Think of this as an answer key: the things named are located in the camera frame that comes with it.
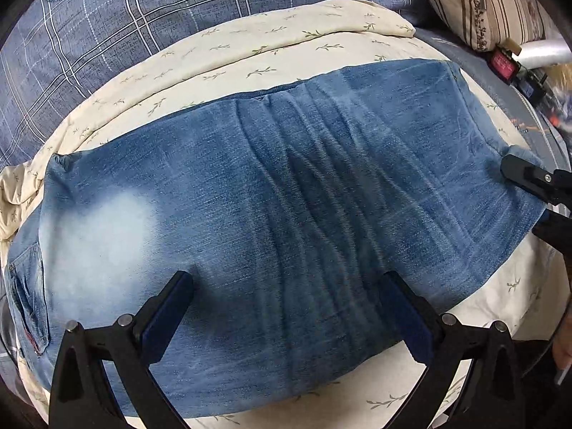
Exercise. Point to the cream leaf-print blanket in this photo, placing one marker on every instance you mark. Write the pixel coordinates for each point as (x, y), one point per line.
(313, 40)

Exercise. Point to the striped beige pillow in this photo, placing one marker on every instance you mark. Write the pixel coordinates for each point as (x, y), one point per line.
(500, 4)

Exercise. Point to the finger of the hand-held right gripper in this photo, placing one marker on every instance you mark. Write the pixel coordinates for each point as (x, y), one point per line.
(531, 176)
(556, 232)

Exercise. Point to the small red box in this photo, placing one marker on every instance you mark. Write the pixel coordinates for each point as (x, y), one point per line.
(506, 65)

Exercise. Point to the blue denim pants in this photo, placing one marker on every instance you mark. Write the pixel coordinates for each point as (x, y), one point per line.
(268, 187)

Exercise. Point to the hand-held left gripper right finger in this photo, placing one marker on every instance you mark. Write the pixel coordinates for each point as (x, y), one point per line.
(404, 317)

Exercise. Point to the blue plaid pillow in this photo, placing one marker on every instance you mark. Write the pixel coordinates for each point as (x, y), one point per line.
(134, 18)

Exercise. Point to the clear plastic roll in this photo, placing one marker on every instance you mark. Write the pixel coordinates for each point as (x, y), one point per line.
(543, 52)

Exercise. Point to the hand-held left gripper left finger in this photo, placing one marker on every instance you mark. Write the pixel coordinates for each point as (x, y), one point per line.
(167, 317)

